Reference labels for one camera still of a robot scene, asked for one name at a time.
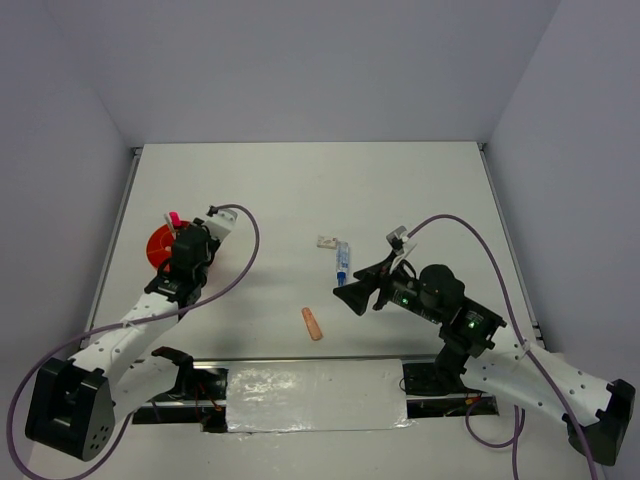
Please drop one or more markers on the orange round pen holder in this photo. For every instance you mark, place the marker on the orange round pen holder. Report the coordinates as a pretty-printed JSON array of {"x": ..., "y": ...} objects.
[{"x": 159, "y": 244}]

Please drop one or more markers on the silver foil covered plate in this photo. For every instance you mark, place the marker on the silver foil covered plate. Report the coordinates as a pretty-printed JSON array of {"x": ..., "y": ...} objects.
[{"x": 315, "y": 396}]

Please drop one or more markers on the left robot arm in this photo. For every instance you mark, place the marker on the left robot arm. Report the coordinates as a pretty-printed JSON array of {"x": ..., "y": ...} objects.
[{"x": 77, "y": 402}]

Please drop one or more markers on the small white eraser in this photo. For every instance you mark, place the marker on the small white eraser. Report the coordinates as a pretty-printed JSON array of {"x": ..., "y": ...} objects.
[{"x": 327, "y": 242}]

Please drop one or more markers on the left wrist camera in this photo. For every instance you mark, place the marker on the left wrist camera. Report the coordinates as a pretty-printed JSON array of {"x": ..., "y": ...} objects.
[{"x": 219, "y": 222}]

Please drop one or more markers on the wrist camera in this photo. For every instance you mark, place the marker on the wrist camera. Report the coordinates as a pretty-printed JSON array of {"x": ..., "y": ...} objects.
[
  {"x": 219, "y": 222},
  {"x": 401, "y": 245}
]

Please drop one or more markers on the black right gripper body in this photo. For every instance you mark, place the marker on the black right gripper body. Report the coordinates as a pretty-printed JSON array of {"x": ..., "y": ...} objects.
[{"x": 399, "y": 288}]

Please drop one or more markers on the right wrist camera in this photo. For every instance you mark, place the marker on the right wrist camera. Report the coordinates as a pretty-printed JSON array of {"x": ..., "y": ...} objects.
[{"x": 401, "y": 245}]

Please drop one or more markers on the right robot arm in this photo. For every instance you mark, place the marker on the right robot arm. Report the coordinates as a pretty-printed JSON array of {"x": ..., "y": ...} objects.
[{"x": 481, "y": 352}]

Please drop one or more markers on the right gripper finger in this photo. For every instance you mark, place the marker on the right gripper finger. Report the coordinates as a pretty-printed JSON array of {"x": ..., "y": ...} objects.
[
  {"x": 377, "y": 272},
  {"x": 356, "y": 295}
]

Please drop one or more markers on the blue glue bottle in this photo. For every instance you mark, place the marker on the blue glue bottle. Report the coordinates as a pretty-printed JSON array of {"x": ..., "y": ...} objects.
[{"x": 342, "y": 262}]

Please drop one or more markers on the green clear pen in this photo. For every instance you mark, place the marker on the green clear pen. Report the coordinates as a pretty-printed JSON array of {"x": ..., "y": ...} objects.
[{"x": 169, "y": 223}]

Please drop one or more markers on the pink highlighter black body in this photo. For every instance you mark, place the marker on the pink highlighter black body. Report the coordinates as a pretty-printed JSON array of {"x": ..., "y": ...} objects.
[{"x": 177, "y": 224}]

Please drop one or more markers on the salmon pink eraser stick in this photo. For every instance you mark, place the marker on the salmon pink eraser stick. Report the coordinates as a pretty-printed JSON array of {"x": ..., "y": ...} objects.
[{"x": 311, "y": 324}]

